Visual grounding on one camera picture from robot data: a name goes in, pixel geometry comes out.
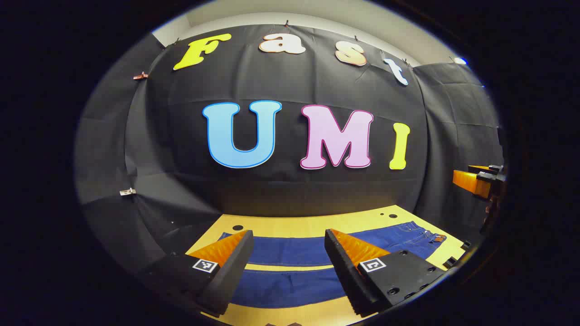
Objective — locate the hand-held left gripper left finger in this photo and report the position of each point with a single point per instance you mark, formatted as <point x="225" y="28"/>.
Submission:
<point x="229" y="276"/>

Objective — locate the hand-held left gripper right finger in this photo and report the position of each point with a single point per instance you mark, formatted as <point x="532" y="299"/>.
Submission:
<point x="346" y="271"/>

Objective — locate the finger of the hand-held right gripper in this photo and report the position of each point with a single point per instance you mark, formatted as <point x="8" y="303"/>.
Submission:
<point x="471" y="182"/>

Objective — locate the blue denim jeans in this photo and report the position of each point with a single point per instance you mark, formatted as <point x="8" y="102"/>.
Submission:
<point x="290" y="251"/>

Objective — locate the black backdrop cloth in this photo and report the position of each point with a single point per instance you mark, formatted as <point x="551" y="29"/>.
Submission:
<point x="290" y="190"/>

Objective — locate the silver metal clip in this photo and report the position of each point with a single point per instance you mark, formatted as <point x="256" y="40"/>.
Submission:
<point x="128" y="192"/>

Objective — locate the red clip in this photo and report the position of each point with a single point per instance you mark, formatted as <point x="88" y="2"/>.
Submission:
<point x="140" y="76"/>

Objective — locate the small black table bracket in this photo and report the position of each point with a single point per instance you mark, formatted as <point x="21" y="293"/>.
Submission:
<point x="450" y="262"/>
<point x="466" y="245"/>

